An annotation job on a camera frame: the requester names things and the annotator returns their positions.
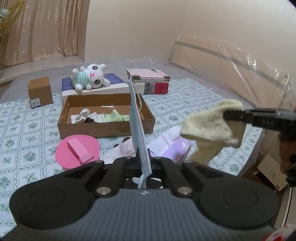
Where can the red white patterned clothing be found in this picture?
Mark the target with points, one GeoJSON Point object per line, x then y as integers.
{"type": "Point", "coordinates": [284, 233]}

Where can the person's right hand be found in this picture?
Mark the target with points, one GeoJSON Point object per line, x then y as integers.
{"type": "Point", "coordinates": [288, 153]}

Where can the cardboard tray box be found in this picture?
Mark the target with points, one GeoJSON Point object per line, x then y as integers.
{"type": "Point", "coordinates": [92, 131]}

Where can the pink lid cup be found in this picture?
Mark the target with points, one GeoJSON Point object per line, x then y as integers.
{"type": "Point", "coordinates": [77, 150]}

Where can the blue and white flat box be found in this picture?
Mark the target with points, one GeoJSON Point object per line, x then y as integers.
{"type": "Point", "coordinates": [115, 80]}

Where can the green floral printed tablecloth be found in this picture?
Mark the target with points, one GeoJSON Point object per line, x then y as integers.
{"type": "Point", "coordinates": [23, 139]}

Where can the plastic wrapped headboard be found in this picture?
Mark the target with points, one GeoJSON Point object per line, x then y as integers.
{"type": "Point", "coordinates": [242, 62]}

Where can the pink cover book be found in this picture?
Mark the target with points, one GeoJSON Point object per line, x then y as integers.
{"type": "Point", "coordinates": [150, 74]}

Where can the white cloth bag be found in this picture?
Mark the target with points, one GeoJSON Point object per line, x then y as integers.
{"type": "Point", "coordinates": [79, 115]}

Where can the small brown cardboard box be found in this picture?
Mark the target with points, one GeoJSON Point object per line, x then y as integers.
{"type": "Point", "coordinates": [40, 92]}

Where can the beige patterned curtain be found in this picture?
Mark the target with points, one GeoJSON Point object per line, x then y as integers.
{"type": "Point", "coordinates": [46, 27]}

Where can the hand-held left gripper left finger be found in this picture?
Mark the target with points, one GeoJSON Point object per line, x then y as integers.
{"type": "Point", "coordinates": [131, 166]}

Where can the blue face mask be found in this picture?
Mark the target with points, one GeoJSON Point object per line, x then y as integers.
{"type": "Point", "coordinates": [137, 129]}

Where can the white cardboard box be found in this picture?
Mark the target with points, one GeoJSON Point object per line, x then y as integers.
{"type": "Point", "coordinates": [270, 171]}

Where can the white plush rabbit toy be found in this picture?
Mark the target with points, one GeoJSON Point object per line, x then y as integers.
{"type": "Point", "coordinates": [92, 76]}

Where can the thin white book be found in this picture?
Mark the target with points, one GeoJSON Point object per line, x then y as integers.
{"type": "Point", "coordinates": [152, 80]}

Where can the pale yellow towel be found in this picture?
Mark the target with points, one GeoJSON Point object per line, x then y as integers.
{"type": "Point", "coordinates": [208, 129]}

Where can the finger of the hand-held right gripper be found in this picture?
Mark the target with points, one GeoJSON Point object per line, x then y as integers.
{"type": "Point", "coordinates": [234, 115]}

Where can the light green cloth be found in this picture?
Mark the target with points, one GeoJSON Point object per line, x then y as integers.
{"type": "Point", "coordinates": [114, 117]}

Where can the thick red grey spine book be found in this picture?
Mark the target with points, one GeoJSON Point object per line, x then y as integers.
{"type": "Point", "coordinates": [152, 88]}

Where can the yellow plastic cover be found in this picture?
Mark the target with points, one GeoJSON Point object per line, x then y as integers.
{"type": "Point", "coordinates": [13, 20]}

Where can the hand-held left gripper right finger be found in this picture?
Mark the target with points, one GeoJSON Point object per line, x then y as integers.
{"type": "Point", "coordinates": [156, 166]}

